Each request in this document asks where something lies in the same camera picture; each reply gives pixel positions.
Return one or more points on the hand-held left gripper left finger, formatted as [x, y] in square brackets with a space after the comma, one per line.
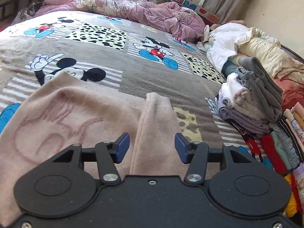
[123, 147]

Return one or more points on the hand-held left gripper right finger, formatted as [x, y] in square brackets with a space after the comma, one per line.
[180, 148]

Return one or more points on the beige knit sweater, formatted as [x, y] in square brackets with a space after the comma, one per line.
[83, 114]

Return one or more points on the stack of grey folded clothes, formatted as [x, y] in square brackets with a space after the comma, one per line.
[256, 99]

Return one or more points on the row of colourful folded clothes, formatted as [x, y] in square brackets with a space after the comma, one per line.
[285, 147]

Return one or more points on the cartoon printed blanket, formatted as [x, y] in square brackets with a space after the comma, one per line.
[133, 76]

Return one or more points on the teal cloth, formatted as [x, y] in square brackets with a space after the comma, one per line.
[229, 68]

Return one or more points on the white quilt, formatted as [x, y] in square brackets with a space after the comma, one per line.
[223, 45]

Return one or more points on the coral pink blanket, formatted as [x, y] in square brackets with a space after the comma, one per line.
[292, 92]

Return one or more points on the cream quilt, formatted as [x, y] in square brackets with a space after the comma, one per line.
[268, 54]

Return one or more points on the purple floral quilt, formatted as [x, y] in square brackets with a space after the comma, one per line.
[133, 9]

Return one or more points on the dark bed headboard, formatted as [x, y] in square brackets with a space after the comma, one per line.
[294, 52]

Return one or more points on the grey cloth on floor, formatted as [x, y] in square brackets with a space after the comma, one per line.
[29, 10]

